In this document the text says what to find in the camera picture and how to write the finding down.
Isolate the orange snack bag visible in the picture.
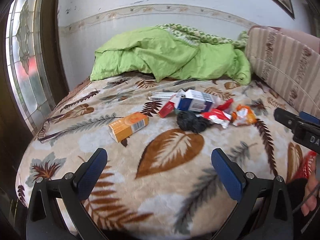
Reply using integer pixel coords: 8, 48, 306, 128
232, 104, 257, 126

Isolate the red mesh trash basket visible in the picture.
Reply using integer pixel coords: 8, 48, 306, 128
292, 151, 317, 180

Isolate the person right hand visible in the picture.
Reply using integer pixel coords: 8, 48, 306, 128
301, 171, 318, 216

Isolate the striped floral cushion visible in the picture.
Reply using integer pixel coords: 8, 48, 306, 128
245, 25, 319, 118

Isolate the pink headboard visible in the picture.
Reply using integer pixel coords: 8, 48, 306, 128
272, 27, 320, 53

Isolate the red purple foil wrapper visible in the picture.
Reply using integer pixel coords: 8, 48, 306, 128
216, 99, 233, 111

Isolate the red white snack wrapper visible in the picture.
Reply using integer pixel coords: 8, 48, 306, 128
200, 109, 232, 129

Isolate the leaf pattern fleece blanket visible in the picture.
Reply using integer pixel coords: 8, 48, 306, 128
15, 73, 308, 239

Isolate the blue white carton box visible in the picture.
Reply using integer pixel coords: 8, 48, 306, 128
171, 89, 223, 113

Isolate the black crumpled plastic bag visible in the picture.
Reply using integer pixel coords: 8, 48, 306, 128
177, 111, 212, 134

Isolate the orange medicine box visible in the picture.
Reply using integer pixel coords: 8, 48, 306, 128
108, 112, 149, 142

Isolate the red cigarette box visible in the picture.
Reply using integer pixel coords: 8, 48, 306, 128
158, 100, 175, 118

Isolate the white flat box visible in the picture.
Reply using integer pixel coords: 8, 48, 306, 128
148, 92, 176, 101

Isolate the stained glass window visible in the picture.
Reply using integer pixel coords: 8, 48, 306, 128
5, 0, 55, 134

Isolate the green quilt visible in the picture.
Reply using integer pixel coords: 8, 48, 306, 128
90, 23, 252, 85

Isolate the gray cable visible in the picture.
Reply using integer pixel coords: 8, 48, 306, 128
291, 182, 320, 234

